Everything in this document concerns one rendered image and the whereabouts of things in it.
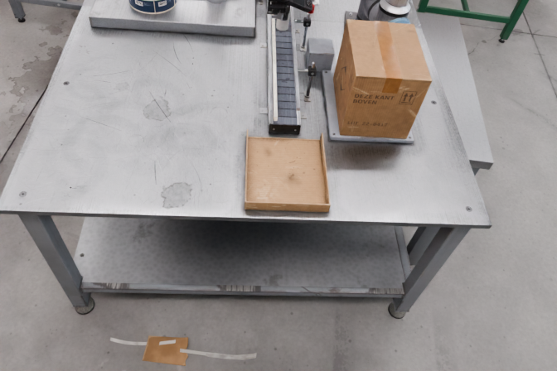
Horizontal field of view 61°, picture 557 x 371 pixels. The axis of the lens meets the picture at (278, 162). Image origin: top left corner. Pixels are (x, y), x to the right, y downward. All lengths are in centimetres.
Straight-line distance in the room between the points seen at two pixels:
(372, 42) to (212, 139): 62
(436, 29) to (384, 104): 84
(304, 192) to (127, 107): 70
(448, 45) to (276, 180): 111
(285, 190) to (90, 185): 60
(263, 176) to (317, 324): 90
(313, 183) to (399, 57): 49
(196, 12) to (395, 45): 88
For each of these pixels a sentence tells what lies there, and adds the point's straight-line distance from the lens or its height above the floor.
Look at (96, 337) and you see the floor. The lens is 224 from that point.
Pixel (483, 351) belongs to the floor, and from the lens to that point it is 242.
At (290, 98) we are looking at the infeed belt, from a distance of 173.
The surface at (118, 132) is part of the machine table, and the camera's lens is 170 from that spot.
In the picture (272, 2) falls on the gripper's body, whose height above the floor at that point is 110.
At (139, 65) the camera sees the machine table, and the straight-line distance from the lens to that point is 194.
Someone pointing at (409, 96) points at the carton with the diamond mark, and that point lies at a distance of 159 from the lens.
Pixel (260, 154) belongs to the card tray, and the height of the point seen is 83.
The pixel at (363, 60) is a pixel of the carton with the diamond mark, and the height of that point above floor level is 112.
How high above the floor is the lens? 205
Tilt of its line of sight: 50 degrees down
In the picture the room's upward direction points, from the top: 8 degrees clockwise
